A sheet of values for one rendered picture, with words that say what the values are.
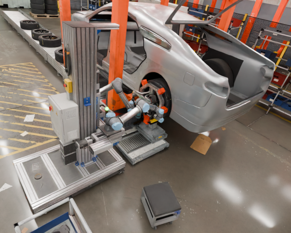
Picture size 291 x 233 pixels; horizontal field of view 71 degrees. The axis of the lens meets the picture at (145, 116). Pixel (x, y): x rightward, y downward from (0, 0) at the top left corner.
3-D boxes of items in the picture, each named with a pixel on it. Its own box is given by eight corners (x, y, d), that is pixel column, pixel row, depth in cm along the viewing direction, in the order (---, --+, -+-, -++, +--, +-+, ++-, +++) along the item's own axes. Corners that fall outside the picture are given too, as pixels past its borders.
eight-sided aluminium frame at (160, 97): (160, 121, 336) (166, 92, 305) (157, 123, 332) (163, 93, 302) (140, 106, 368) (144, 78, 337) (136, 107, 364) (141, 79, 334)
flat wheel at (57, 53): (83, 58, 607) (83, 50, 594) (73, 65, 552) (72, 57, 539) (63, 54, 611) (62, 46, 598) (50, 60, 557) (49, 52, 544)
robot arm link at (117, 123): (110, 126, 254) (144, 103, 269) (115, 133, 245) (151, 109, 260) (106, 120, 245) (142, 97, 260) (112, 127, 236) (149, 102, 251)
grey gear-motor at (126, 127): (141, 128, 397) (144, 113, 377) (124, 135, 372) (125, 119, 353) (136, 123, 407) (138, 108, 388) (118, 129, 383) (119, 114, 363)
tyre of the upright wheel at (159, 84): (172, 122, 351) (182, 88, 314) (162, 126, 337) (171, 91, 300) (148, 103, 389) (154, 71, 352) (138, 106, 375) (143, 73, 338)
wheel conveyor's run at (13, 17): (75, 62, 647) (75, 49, 625) (47, 65, 596) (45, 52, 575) (19, 15, 1048) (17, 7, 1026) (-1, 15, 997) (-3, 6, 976)
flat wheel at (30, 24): (43, 29, 801) (42, 23, 788) (26, 30, 755) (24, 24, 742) (34, 25, 831) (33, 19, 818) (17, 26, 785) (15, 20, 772)
